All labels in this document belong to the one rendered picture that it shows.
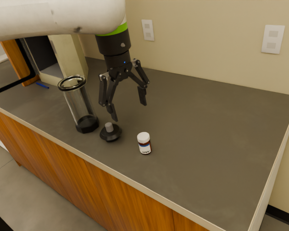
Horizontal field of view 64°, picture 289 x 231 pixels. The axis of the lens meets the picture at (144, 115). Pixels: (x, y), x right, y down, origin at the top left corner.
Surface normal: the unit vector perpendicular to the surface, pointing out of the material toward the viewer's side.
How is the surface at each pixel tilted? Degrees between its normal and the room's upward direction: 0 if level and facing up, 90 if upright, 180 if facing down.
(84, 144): 0
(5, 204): 0
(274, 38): 90
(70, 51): 90
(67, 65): 90
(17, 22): 97
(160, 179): 0
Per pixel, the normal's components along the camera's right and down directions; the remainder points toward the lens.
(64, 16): 0.00, 0.62
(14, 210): -0.14, -0.79
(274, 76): -0.59, 0.55
